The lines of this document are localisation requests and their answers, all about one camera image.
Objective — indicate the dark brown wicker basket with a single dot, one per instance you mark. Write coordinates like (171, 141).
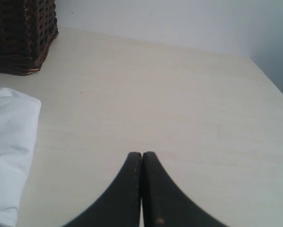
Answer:
(27, 29)

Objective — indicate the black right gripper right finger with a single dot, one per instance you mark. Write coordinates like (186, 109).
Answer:
(163, 202)

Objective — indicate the white t-shirt with red lettering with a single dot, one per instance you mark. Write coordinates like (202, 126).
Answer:
(19, 115)

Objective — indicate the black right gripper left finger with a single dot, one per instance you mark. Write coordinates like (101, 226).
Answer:
(119, 205)

